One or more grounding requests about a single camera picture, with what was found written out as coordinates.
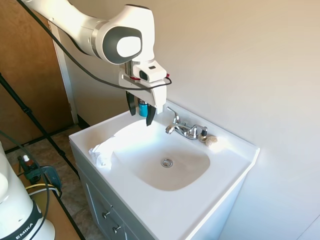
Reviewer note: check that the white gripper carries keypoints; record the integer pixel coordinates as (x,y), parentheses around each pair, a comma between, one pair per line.
(158,96)

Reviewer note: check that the white tissue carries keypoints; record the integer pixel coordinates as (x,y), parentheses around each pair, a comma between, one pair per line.
(106,150)

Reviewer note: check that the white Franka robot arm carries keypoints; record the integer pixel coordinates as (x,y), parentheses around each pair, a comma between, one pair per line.
(82,22)

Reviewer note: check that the blue bottle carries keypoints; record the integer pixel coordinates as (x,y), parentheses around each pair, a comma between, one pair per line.
(143,108)

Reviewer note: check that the chrome faucet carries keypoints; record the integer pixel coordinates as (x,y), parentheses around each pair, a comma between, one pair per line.
(183,128)

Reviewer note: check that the chrome sink drain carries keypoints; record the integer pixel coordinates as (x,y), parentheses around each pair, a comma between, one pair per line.
(167,162)

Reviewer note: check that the small bottle with black cap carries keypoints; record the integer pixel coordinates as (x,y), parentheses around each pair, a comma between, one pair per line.
(203,135)

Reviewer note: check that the beige seashell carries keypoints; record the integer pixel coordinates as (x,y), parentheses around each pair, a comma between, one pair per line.
(211,141)

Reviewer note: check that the white sink vanity top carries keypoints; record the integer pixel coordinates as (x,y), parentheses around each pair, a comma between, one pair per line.
(155,200)

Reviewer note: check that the grey vanity cabinet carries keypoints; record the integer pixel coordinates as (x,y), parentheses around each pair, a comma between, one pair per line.
(100,197)

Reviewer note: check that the black baseboard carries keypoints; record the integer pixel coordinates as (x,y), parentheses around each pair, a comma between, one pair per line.
(37,138)

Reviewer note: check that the chrome cabinet knob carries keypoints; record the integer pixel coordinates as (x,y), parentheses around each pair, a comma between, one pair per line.
(116,228)
(107,214)

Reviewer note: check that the black table clamp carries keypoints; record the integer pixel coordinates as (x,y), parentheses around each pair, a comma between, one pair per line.
(47,175)

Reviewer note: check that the brown wooden door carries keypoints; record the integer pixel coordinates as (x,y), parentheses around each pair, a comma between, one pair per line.
(25,75)

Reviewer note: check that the brown dropper bottle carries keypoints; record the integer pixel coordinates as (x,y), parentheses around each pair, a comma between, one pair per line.
(28,163)

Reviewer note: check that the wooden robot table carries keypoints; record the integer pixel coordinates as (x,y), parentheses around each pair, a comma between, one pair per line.
(62,220)

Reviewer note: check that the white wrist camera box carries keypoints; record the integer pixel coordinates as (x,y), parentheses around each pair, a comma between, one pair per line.
(150,71)

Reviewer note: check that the white door frame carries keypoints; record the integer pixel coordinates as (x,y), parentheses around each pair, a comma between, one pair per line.
(63,75)

